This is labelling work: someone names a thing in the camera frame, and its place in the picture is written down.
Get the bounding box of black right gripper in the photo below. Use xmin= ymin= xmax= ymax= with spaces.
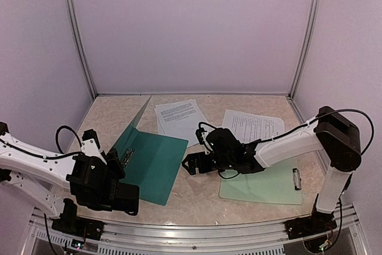
xmin=181 ymin=152 xmax=233 ymax=176

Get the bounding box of dark green folder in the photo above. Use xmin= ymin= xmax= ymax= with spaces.
xmin=113 ymin=100 xmax=188 ymax=206

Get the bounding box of printed paper stack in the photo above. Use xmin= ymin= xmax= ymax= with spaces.
xmin=154 ymin=99 xmax=207 ymax=147

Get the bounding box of printed paper sheet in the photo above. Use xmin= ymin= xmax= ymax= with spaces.
xmin=222 ymin=109 xmax=285 ymax=143

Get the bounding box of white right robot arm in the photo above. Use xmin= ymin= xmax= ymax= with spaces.
xmin=181 ymin=106 xmax=362 ymax=234

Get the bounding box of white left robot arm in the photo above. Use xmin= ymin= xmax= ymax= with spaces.
xmin=1 ymin=122 xmax=139 ymax=219

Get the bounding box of metal folder clip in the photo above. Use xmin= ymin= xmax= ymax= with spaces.
xmin=121 ymin=148 xmax=135 ymax=168

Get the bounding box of light green clipboard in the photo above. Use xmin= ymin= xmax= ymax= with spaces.
xmin=219 ymin=159 xmax=303 ymax=205

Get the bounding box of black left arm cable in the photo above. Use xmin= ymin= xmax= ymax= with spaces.
xmin=55 ymin=125 xmax=84 ymax=156

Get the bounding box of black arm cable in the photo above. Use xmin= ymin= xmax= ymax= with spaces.
xmin=307 ymin=108 xmax=375 ymax=157
xmin=55 ymin=125 xmax=84 ymax=156

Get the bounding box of front aluminium rail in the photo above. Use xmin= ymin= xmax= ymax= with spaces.
xmin=28 ymin=204 xmax=365 ymax=255

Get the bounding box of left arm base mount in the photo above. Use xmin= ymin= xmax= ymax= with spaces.
xmin=52 ymin=198 xmax=104 ymax=241

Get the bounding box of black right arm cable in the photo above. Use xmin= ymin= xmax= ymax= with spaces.
xmin=307 ymin=108 xmax=375 ymax=157

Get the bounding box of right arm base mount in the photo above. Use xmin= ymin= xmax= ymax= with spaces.
xmin=284 ymin=213 xmax=337 ymax=239

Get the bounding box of left aluminium frame post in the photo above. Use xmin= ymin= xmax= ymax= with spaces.
xmin=64 ymin=0 xmax=98 ymax=100

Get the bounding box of aluminium frame post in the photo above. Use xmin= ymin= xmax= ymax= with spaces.
xmin=64 ymin=0 xmax=98 ymax=100
xmin=288 ymin=0 xmax=320 ymax=100

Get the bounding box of right aluminium frame post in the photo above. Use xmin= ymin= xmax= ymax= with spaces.
xmin=288 ymin=0 xmax=320 ymax=100

